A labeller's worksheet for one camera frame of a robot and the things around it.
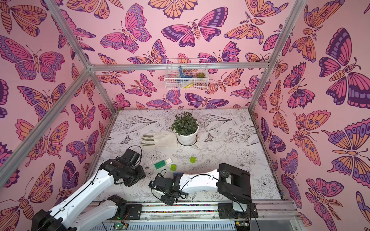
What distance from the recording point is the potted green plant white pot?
890 millimetres

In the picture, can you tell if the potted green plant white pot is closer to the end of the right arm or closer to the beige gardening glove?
the beige gardening glove

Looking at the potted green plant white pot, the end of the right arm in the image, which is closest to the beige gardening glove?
the potted green plant white pot

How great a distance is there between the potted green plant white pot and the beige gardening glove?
87 millimetres

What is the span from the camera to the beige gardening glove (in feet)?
3.33
